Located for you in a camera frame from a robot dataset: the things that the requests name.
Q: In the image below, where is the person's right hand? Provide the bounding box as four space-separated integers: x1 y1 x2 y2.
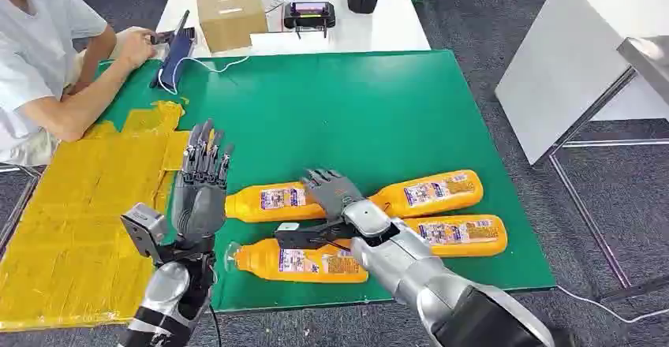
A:
118 27 158 69

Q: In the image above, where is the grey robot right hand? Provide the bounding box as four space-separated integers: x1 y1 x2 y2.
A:
300 168 365 222

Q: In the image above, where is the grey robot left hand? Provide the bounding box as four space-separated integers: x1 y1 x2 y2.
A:
171 119 235 245

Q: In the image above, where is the orange drink bottle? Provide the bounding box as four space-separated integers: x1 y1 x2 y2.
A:
368 169 484 219
401 214 509 259
224 237 369 285
224 181 327 224

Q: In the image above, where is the green table mat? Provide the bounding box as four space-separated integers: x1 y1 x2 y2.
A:
96 49 557 315

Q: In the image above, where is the brown cardboard box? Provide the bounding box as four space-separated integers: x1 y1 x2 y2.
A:
196 0 269 54

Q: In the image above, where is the person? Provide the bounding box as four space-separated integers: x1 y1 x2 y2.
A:
0 0 158 167

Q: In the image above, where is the yellow plastic sheet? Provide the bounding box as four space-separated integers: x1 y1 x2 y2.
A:
0 99 192 333

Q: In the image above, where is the white rectangular table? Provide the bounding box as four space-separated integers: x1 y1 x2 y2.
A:
155 0 432 59

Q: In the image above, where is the black controller with screen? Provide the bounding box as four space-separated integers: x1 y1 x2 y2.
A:
282 1 337 39

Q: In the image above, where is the white slanted table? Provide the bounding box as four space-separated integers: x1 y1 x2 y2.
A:
495 0 669 166

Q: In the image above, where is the steel bench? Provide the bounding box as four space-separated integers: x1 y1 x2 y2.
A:
616 35 669 106

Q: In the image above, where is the white charging cable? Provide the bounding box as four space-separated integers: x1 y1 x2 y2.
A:
156 54 251 96

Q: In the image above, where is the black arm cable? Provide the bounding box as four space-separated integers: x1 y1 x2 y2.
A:
207 302 224 347

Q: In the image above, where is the metal table frame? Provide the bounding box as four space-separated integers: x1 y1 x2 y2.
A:
546 67 669 304

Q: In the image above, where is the white floor cable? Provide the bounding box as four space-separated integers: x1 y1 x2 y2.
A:
556 284 669 325

